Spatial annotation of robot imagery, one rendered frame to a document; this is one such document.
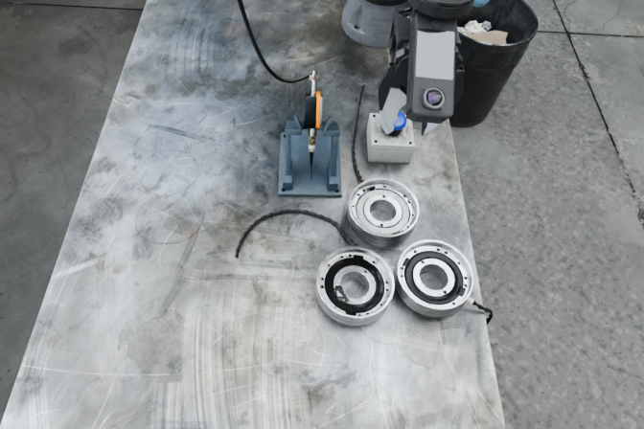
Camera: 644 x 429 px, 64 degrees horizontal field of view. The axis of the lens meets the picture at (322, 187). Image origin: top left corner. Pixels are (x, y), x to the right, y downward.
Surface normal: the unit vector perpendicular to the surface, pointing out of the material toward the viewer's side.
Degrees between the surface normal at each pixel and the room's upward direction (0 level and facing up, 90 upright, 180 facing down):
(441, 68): 29
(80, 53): 0
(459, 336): 0
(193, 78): 0
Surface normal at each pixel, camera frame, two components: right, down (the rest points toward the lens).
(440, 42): 0.09, -0.12
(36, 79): 0.06, -0.58
